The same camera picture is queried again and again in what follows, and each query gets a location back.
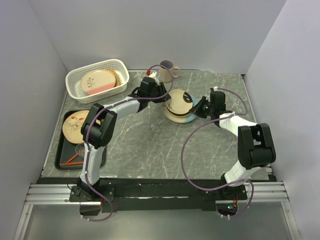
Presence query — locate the woven bamboo square tray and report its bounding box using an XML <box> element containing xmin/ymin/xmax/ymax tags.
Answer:
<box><xmin>106</xmin><ymin>69</ymin><xmax>120</xmax><ymax>87</ymax></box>

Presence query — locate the cream and pink plate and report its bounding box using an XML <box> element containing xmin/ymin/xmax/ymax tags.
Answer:
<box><xmin>80</xmin><ymin>69</ymin><xmax>117</xmax><ymax>95</ymax></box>

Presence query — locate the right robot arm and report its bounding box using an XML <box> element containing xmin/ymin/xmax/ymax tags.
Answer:
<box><xmin>189</xmin><ymin>87</ymin><xmax>276</xmax><ymax>199</ymax></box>

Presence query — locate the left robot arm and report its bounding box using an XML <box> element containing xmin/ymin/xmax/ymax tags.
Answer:
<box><xmin>77</xmin><ymin>76</ymin><xmax>171</xmax><ymax>201</ymax></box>

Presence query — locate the white perforated plastic bin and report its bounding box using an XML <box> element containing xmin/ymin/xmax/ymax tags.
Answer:
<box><xmin>65</xmin><ymin>59</ymin><xmax>130</xmax><ymax>104</ymax></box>

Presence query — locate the beige ceramic mug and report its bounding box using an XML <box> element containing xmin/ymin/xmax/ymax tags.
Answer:
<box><xmin>159</xmin><ymin>60</ymin><xmax>181</xmax><ymax>83</ymax></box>

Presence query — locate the large cream and blue plate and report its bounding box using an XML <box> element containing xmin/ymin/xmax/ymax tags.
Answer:
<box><xmin>162</xmin><ymin>96</ymin><xmax>198</xmax><ymax>124</ymax></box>

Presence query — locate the beige bird pattern plate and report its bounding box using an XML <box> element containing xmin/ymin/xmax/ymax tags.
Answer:
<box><xmin>62</xmin><ymin>110</ymin><xmax>89</xmax><ymax>144</ymax></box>

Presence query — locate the clear glass cup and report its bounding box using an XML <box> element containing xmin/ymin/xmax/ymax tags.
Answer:
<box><xmin>75</xmin><ymin>142</ymin><xmax>85</xmax><ymax>158</ymax></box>

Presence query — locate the black rectangular tray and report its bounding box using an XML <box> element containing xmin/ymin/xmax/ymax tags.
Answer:
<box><xmin>54</xmin><ymin>109</ymin><xmax>108</xmax><ymax>171</ymax></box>

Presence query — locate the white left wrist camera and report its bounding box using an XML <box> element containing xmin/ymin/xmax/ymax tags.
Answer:
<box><xmin>148</xmin><ymin>71</ymin><xmax>160</xmax><ymax>83</ymax></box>

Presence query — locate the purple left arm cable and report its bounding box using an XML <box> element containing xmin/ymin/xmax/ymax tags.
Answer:
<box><xmin>83</xmin><ymin>64</ymin><xmax>174</xmax><ymax>223</ymax></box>

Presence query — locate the aluminium rail frame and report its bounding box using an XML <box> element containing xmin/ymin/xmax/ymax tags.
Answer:
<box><xmin>13</xmin><ymin>182</ymin><xmax>301</xmax><ymax>240</ymax></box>

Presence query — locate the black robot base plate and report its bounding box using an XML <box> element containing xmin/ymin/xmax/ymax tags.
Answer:
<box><xmin>71</xmin><ymin>178</ymin><xmax>254</xmax><ymax>217</ymax></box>

